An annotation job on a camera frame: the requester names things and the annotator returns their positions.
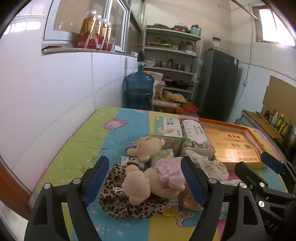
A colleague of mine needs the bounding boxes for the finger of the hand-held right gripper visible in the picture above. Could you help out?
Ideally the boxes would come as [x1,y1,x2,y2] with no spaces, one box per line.
[261,152,296,186]
[234,161,296,204]

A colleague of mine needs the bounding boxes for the beige plush toy purple bow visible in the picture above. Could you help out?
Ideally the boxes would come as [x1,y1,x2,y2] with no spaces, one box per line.
[126,137,166,163]

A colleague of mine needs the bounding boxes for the black and white printed packet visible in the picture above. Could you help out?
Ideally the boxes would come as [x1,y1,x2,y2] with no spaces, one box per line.
[120,156,146,169]

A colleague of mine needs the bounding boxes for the white floral lace cloth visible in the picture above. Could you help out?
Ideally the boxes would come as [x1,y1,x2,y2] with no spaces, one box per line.
[185,149,229,183]

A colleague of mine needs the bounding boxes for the striped cartoon sheep blanket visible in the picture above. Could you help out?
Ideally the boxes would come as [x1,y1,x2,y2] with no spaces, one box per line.
[29,107,296,241]

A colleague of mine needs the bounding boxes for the brown wooden panel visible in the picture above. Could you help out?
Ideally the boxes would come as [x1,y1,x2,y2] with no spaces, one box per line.
[0,162,30,216]

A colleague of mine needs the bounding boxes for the metal pots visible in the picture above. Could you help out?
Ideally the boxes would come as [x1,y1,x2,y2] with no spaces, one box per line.
[159,61,178,69]

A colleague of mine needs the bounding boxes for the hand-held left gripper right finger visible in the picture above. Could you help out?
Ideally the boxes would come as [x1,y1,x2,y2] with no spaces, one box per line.
[181,156,264,241]

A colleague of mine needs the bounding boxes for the orange and gold box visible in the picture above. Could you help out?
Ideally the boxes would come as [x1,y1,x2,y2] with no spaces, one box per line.
[198,118,267,171]

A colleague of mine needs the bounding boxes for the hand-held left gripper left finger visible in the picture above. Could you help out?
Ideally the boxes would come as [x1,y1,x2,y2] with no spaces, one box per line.
[24,156,110,241]

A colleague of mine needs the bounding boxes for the small high window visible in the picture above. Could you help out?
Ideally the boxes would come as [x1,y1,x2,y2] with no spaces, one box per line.
[252,5,296,47]

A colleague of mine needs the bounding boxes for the blue water jug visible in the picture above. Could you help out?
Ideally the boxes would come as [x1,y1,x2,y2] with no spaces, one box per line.
[122,67,155,111]

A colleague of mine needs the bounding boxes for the grey metal shelf rack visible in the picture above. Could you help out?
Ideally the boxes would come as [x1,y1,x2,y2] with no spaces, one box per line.
[142,25,203,112]

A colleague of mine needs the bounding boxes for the floral tissue box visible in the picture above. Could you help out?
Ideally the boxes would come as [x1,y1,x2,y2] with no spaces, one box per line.
[178,118,216,160]

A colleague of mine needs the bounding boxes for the black wok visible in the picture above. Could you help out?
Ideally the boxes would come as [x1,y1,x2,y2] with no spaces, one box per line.
[173,80,195,90]

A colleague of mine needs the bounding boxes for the white and green mask box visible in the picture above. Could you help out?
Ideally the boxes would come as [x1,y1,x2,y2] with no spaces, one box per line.
[154,116,184,158]

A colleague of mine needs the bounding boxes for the pale blue tissue packet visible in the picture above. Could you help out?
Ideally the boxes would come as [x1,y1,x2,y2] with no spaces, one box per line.
[151,148,175,166]

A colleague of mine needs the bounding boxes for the beige plush toy pink dress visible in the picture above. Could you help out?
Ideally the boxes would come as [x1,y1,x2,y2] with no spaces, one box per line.
[121,156,188,205]

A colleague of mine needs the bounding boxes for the cardboard sheet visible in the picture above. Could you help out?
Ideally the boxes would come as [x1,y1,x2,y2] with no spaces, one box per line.
[262,75,296,121]

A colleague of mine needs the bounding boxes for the dark grey refrigerator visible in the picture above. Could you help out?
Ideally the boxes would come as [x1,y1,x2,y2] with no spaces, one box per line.
[199,50,240,121]

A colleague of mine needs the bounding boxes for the leopard print cloth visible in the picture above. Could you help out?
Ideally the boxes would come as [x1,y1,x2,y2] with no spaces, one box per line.
[98,163,169,219]

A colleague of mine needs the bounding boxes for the bread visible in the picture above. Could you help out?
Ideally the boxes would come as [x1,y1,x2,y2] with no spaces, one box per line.
[163,188,205,216]

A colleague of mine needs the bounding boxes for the black water pump dispenser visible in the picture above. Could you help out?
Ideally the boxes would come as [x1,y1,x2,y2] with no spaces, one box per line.
[137,51,146,70]

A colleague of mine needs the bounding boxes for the wooden cutting board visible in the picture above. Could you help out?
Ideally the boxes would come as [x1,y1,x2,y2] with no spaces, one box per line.
[243,109,282,139]

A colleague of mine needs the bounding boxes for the white frame sliding window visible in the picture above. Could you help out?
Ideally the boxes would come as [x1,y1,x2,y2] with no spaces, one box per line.
[43,0,130,54]

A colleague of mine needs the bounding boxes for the white flour bag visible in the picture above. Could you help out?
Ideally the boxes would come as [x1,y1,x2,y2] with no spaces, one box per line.
[148,72,163,87]

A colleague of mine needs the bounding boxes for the row of condiment bottles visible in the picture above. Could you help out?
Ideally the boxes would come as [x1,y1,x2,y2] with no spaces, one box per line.
[264,108,296,149]

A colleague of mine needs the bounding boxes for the rolled bamboo mat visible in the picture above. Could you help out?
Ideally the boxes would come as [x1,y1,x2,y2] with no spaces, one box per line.
[153,100,179,108]

